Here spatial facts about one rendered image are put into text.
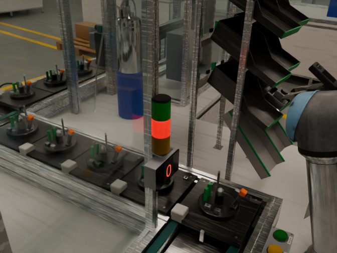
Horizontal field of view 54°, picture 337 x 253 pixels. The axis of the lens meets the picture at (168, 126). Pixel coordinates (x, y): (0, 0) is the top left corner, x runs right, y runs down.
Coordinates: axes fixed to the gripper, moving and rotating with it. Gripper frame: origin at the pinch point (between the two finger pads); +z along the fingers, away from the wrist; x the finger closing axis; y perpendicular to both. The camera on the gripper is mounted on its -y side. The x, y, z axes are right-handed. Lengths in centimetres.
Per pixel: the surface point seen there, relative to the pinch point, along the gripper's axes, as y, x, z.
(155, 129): -13, -66, 6
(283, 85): 70, 336, 161
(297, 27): -23.4, -11.7, -13.9
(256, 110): 0.7, -15.0, 6.4
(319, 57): 45, 347, 107
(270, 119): 5.2, -13.9, 2.7
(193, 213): 22, -51, 18
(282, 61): -12.2, 1.4, -0.2
